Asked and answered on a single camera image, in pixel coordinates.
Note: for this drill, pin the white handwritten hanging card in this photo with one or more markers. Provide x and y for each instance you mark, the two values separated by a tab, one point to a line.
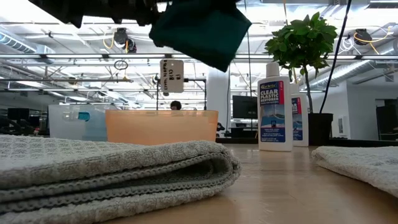
171	76

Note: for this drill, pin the white plastic restorer bottle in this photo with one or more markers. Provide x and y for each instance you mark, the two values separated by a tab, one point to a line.
275	124
301	130

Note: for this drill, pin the gray waffle towel with tag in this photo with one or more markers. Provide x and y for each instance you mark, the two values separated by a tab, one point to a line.
109	168

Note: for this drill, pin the green potted plant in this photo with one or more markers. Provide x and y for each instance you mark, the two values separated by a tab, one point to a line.
301	40

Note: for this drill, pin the blue kitchen sponge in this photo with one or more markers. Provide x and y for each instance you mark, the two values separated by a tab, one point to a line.
84	116

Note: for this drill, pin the dark green cloth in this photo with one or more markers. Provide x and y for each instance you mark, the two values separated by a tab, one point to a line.
202	34

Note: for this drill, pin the black computer monitor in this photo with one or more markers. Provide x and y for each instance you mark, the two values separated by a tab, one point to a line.
245	107

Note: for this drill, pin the person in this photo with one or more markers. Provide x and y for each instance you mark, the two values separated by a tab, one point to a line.
176	105

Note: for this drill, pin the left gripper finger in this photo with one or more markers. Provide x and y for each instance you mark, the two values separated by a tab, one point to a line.
149	11

